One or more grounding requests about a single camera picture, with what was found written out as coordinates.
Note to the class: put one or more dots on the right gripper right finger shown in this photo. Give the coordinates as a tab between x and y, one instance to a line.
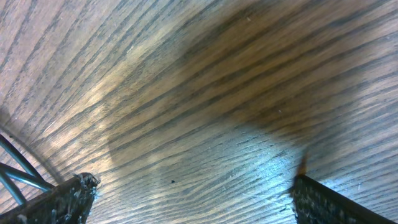
315	203

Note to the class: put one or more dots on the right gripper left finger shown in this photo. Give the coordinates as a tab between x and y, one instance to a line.
67	203

